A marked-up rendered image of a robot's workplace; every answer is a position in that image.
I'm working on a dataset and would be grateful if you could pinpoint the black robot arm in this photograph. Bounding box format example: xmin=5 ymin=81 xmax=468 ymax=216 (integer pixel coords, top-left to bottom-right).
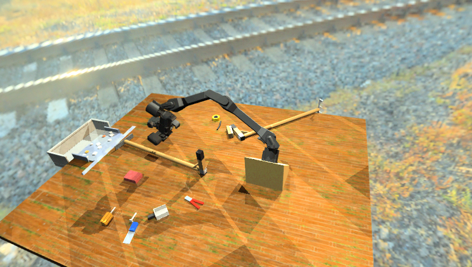
xmin=146 ymin=90 xmax=280 ymax=164

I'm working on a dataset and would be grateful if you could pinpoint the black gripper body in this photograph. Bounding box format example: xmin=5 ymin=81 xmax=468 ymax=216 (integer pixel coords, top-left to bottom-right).
xmin=147 ymin=119 xmax=180 ymax=146

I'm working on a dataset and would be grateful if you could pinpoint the blue-handled scraper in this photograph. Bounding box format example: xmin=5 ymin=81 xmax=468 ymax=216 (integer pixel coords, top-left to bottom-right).
xmin=123 ymin=222 xmax=138 ymax=244

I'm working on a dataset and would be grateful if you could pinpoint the pink cube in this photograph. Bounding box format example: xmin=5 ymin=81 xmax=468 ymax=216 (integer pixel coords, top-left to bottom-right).
xmin=124 ymin=170 xmax=142 ymax=184

